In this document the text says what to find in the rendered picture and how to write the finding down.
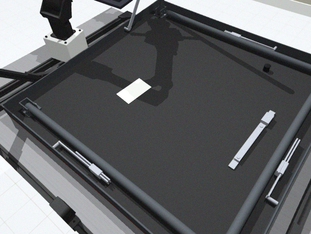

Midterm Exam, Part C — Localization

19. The light grey flat metal bar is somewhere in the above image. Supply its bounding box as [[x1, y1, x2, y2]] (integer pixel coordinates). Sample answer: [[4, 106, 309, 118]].
[[231, 110, 275, 166]]

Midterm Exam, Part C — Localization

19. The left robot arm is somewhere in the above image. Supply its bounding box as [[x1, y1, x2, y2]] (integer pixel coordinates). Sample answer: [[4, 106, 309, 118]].
[[40, 0, 76, 41]]

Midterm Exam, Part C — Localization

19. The white rectangular card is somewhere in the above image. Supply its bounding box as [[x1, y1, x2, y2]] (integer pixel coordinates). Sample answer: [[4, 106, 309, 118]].
[[117, 78, 151, 104]]

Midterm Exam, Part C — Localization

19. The small black cylinder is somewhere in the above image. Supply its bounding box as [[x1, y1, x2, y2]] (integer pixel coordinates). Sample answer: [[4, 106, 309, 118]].
[[263, 63, 271, 72]]

